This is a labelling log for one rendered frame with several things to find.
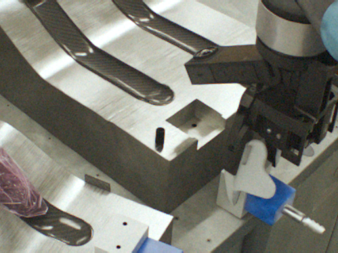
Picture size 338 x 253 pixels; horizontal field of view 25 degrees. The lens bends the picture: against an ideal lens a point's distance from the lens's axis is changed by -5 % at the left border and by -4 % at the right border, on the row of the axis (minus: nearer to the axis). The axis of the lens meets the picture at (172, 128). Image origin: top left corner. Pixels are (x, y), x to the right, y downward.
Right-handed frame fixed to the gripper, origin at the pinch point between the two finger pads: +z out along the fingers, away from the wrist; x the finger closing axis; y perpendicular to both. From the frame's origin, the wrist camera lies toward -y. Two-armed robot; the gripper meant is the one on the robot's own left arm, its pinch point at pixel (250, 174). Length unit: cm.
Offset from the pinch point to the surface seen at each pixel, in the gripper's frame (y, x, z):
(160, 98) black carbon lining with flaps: -12.7, -0.8, -4.0
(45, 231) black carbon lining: -10.3, -21.8, -0.5
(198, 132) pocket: -7.4, -0.2, -1.7
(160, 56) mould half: -17.8, 5.2, -4.0
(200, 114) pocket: -8.7, 1.7, -2.4
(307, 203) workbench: -3.2, 27.6, 30.0
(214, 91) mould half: -8.7, 4.0, -4.4
